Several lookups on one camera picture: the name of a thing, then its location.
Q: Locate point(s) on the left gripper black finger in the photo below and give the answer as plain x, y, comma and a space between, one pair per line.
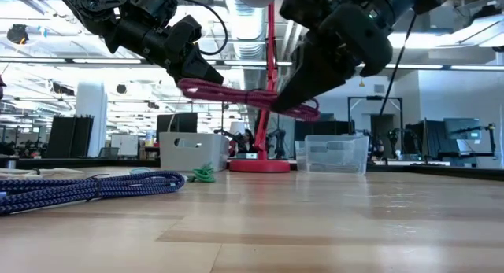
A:
197, 70

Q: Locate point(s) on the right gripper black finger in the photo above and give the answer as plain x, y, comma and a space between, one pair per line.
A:
307, 80

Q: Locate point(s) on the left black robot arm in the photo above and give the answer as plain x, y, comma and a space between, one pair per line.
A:
94, 3

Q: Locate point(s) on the black computer monitor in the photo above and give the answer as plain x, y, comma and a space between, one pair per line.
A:
177, 125

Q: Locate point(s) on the clear plastic bin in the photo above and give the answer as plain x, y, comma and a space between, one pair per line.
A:
334, 159

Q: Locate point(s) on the white plastic bin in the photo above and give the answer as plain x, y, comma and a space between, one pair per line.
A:
204, 155

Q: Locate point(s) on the red desk lamp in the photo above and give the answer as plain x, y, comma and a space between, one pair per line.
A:
260, 165

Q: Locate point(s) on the white pillar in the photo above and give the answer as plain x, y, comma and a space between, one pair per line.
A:
90, 119

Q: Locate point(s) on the white cabinet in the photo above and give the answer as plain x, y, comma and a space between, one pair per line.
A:
124, 145

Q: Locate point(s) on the black rack panels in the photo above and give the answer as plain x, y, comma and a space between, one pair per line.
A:
69, 137

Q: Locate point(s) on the monitor on black stand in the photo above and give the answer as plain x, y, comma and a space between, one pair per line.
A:
462, 128

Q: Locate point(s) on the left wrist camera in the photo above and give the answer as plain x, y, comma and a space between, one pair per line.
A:
153, 5

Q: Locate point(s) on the black aluminium table frame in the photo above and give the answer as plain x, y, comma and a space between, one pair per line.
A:
78, 163

